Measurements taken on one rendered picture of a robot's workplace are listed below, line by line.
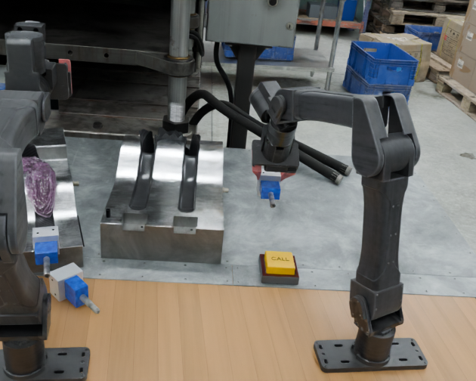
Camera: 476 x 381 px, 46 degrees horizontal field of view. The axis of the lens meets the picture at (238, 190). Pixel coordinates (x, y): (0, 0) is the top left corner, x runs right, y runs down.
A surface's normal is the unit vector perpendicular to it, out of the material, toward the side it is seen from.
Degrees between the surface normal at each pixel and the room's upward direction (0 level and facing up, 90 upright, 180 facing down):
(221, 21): 90
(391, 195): 78
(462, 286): 0
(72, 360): 0
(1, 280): 120
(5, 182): 63
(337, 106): 87
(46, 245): 0
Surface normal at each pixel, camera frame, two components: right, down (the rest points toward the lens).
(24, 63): 0.14, 0.45
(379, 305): 0.51, 0.26
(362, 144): -0.86, 0.17
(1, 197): 0.16, 0.04
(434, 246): 0.09, -0.88
